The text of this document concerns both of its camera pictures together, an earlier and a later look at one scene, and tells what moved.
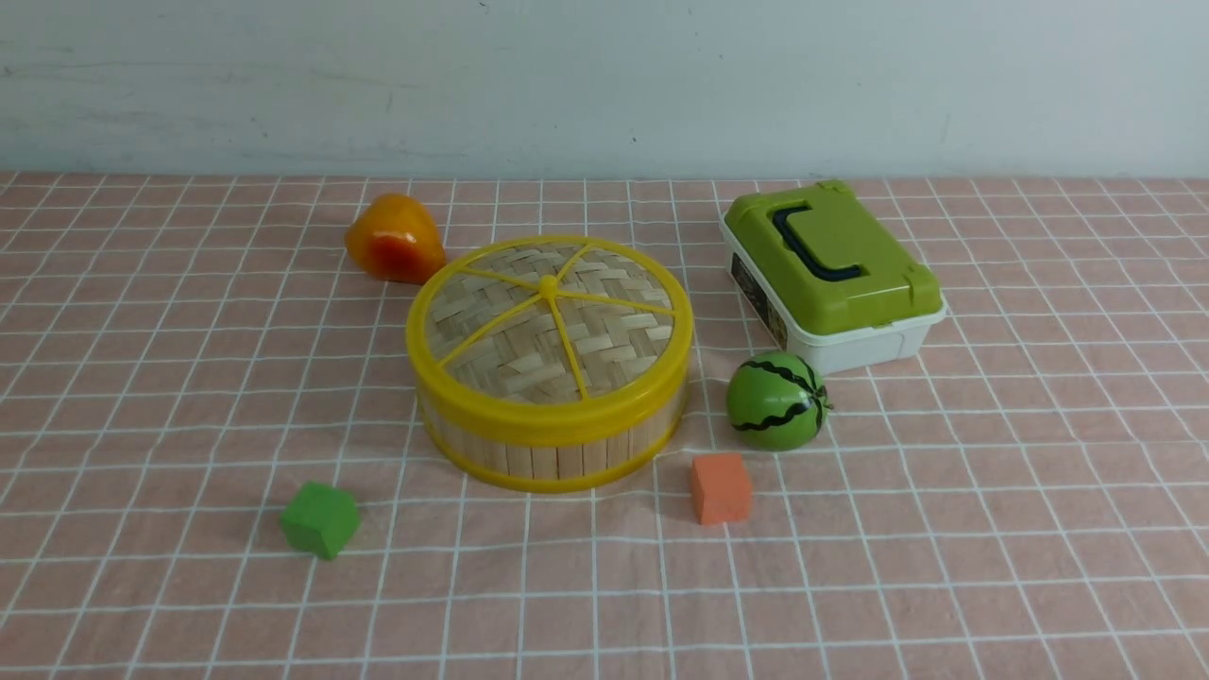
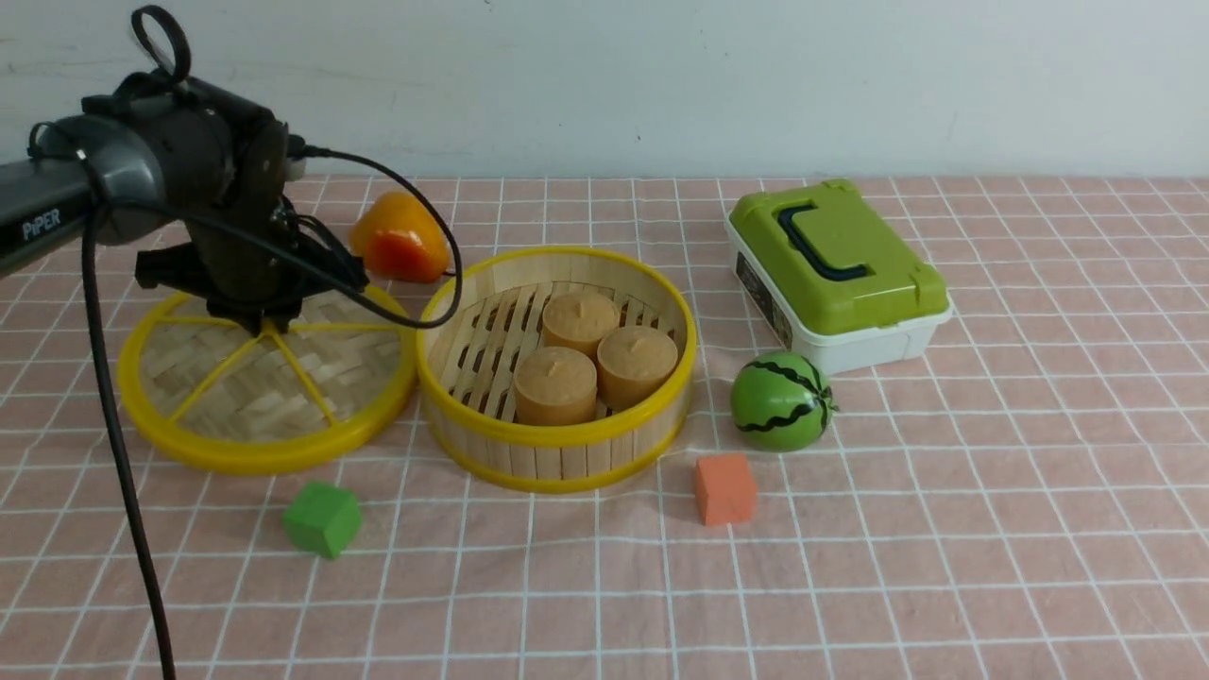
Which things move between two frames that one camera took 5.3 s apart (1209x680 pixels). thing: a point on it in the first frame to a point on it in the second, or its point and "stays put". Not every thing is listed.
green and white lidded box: (820, 273) stays put
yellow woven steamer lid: (550, 340) to (203, 389)
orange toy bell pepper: (396, 238) stays put
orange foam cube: (720, 487) stays put
